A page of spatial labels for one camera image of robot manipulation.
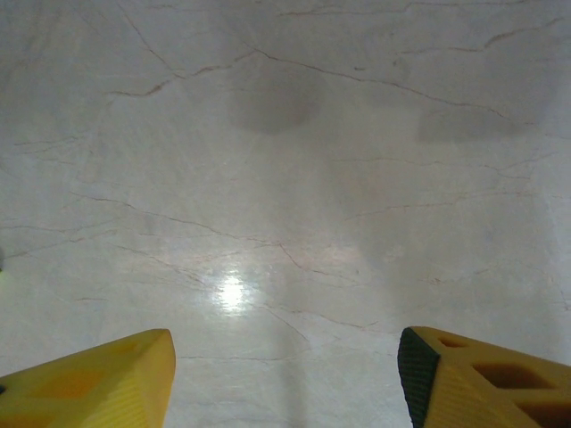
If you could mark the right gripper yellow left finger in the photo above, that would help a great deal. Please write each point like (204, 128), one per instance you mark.
(98, 383)

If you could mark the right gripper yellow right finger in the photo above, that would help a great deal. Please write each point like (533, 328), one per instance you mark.
(473, 388)

